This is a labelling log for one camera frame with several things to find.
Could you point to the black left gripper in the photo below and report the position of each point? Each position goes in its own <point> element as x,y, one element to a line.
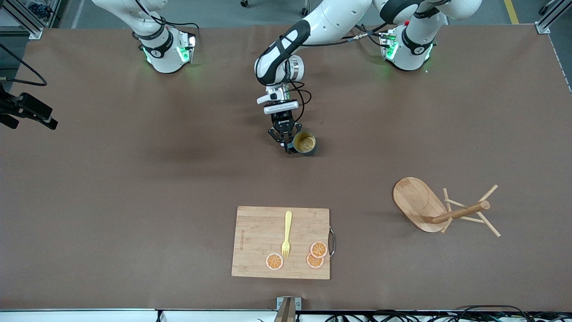
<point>282,124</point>

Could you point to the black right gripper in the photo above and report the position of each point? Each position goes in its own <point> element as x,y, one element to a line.
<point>27,106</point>

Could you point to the teal cup yellow inside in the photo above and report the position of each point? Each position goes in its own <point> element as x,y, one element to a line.
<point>306,144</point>

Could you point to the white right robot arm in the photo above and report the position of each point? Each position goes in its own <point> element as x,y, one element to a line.
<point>161,49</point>

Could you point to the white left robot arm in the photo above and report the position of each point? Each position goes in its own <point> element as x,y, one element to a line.
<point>335,18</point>

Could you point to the wooden mug rack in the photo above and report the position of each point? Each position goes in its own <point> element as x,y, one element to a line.
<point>415,201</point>

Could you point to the yellow plastic fork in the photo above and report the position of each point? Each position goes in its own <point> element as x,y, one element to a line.
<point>288,223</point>

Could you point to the bamboo cutting board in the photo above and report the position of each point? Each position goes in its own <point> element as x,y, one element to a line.
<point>259,232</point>

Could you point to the orange slice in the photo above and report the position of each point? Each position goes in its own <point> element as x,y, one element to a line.
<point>319,249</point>
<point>274,261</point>
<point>313,263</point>

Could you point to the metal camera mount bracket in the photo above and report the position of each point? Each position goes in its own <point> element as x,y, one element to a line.
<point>286,311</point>

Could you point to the white table edge rail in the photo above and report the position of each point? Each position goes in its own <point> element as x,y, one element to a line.
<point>89,315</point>

